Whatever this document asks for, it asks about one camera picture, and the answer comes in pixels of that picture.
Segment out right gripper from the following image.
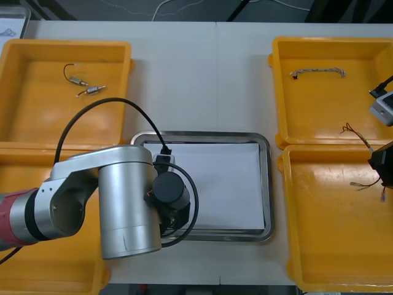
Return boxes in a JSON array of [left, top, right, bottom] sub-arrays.
[[367, 141, 393, 189]]

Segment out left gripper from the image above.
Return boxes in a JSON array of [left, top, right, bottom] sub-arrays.
[[157, 201, 192, 232]]

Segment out red-yellow twisted wire harness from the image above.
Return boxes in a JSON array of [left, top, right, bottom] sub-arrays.
[[340, 122, 388, 203]]

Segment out blue-white twisted wire harness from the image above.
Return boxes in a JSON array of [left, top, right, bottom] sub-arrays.
[[289, 67, 346, 81]]

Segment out white sheet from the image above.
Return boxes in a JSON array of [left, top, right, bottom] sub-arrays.
[[0, 17, 27, 42], [142, 140, 267, 231]]

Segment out yellow-orange plastic bin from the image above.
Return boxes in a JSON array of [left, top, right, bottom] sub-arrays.
[[268, 36, 393, 151], [0, 143, 111, 295], [278, 144, 393, 293], [0, 38, 135, 148]]

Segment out steel tray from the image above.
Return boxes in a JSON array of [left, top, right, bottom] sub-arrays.
[[0, 6, 32, 41], [130, 131, 275, 243]]

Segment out small metal solenoid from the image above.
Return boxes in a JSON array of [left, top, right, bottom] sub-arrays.
[[63, 63, 89, 86], [75, 85, 107, 99]]

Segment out black stand leg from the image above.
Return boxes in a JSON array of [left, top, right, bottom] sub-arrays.
[[226, 0, 250, 22]]

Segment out white cable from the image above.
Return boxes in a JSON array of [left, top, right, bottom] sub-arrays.
[[152, 0, 216, 22]]

